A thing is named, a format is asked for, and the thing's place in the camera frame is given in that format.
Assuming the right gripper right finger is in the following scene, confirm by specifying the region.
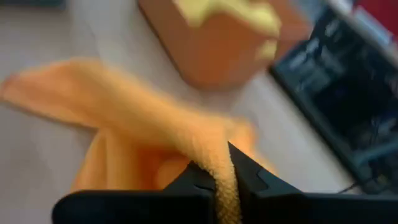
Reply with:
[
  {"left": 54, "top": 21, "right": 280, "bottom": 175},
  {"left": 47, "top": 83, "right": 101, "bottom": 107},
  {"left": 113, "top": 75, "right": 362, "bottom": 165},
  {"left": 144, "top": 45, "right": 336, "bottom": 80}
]
[{"left": 228, "top": 141, "right": 398, "bottom": 224}]

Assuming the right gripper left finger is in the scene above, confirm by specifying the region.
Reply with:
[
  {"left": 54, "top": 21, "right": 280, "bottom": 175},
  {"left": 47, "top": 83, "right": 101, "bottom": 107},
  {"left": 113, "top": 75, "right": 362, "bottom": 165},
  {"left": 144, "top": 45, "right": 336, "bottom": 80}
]
[{"left": 51, "top": 161, "right": 219, "bottom": 224}]

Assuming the orange microfiber towel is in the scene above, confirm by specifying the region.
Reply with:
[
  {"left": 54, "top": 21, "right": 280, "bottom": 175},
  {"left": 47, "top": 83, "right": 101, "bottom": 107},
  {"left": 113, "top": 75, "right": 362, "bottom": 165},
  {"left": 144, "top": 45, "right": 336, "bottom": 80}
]
[{"left": 0, "top": 57, "right": 277, "bottom": 224}]

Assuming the yellow microfiber towel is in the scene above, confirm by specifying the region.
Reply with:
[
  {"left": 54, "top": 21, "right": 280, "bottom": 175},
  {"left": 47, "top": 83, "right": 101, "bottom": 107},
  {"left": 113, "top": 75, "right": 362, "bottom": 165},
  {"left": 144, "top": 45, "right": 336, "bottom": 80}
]
[{"left": 172, "top": 0, "right": 282, "bottom": 62}]

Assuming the orange plastic basket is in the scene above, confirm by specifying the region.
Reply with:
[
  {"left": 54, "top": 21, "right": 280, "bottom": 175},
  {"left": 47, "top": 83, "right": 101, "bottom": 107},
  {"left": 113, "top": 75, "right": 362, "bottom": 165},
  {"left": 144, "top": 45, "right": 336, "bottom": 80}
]
[{"left": 137, "top": 0, "right": 312, "bottom": 91}]

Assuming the black wire basket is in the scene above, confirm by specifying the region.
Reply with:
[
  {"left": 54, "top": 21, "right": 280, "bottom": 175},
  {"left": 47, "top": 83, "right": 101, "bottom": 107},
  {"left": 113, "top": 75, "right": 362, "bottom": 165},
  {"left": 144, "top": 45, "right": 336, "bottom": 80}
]
[{"left": 269, "top": 6, "right": 398, "bottom": 195}]

